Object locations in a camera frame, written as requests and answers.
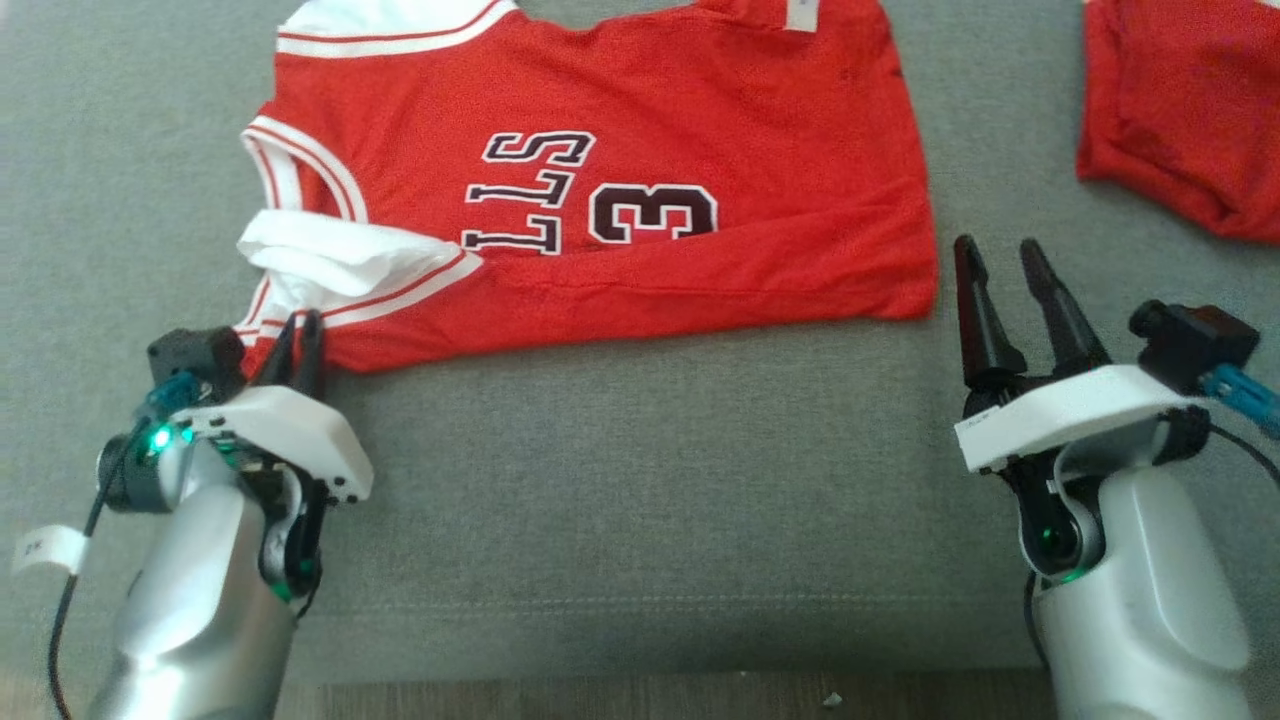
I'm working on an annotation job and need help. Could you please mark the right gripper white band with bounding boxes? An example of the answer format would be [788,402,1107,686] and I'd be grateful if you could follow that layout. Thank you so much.
[953,234,1213,473]

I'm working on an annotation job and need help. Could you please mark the red shorts with white trim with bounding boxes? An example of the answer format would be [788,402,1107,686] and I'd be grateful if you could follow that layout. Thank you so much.
[1075,0,1280,246]

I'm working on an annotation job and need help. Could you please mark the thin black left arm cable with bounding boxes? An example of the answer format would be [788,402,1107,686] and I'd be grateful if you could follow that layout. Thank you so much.
[45,430,141,720]

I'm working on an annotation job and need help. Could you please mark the teal left cable connector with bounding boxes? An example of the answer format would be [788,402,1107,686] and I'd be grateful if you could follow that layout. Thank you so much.
[135,372,206,421]

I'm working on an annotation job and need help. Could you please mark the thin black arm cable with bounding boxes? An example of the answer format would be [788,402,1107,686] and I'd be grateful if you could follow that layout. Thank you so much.
[1205,422,1280,486]
[45,430,141,720]

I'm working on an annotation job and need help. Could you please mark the red basketball jersey white trim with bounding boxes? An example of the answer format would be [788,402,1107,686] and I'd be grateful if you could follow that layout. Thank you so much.
[232,0,941,376]

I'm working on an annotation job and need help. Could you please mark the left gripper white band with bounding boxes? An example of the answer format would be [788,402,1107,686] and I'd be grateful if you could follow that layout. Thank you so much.
[97,310,374,516]

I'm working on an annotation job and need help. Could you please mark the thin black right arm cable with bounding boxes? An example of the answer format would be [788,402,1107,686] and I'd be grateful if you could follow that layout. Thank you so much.
[1205,422,1280,486]

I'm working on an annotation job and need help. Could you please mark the teal cable connector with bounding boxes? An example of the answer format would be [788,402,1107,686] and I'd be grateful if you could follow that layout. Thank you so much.
[135,372,206,421]
[1200,363,1280,441]

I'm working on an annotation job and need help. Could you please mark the teal right cable connector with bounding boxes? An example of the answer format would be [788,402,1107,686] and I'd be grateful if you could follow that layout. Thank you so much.
[1200,363,1280,441]

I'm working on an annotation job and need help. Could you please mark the white cable label tag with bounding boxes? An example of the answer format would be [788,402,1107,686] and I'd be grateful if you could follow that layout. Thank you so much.
[12,524,91,577]

